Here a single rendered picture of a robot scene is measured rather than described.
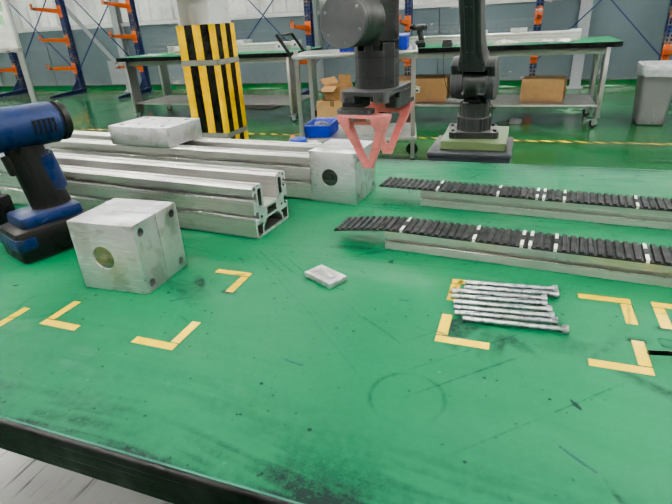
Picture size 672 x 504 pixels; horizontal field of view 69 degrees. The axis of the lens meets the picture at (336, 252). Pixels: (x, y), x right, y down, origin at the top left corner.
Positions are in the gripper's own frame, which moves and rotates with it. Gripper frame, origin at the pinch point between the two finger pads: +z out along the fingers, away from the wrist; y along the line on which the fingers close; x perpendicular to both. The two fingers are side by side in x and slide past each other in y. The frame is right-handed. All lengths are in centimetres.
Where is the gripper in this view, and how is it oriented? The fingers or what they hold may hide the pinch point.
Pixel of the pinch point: (378, 154)
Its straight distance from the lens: 70.4
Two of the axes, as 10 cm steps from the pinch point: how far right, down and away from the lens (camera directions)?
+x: 9.1, 1.4, -3.9
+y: -4.1, 4.1, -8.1
